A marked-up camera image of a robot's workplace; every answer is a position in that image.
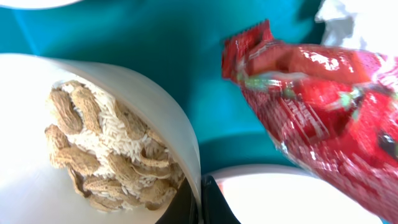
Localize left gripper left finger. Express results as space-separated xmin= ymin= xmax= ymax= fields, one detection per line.
xmin=155 ymin=179 xmax=199 ymax=224

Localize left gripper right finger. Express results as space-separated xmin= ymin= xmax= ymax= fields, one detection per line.
xmin=201 ymin=175 xmax=240 ymax=224

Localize large pink plate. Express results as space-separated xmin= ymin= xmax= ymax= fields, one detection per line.
xmin=211 ymin=164 xmax=383 ymax=224

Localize rice and peanut shells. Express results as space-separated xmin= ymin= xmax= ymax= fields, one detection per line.
xmin=45 ymin=80 xmax=185 ymax=212

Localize white bowl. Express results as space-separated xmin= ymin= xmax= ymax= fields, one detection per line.
xmin=1 ymin=54 xmax=201 ymax=224

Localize pink bowl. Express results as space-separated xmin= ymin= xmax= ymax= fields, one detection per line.
xmin=1 ymin=0 xmax=82 ymax=10

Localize red snack wrapper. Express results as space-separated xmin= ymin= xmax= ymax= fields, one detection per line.
xmin=221 ymin=21 xmax=397 ymax=223

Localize teal plastic serving tray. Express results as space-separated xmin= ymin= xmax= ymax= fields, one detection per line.
xmin=1 ymin=0 xmax=325 ymax=173

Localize crumpled white napkin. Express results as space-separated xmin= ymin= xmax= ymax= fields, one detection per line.
xmin=315 ymin=0 xmax=397 ymax=56

